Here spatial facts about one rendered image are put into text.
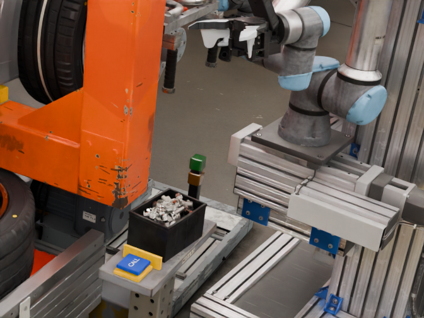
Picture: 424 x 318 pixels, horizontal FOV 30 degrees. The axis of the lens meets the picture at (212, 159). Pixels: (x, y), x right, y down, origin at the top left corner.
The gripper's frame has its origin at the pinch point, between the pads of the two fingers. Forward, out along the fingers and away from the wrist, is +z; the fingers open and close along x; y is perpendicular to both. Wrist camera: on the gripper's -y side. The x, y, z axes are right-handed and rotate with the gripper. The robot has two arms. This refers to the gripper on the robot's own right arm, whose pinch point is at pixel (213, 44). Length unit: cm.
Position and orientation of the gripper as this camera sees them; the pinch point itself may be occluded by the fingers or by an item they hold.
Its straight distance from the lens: 290.0
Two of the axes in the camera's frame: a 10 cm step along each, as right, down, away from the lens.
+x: 9.0, 2.8, -3.2
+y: 1.2, -8.9, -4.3
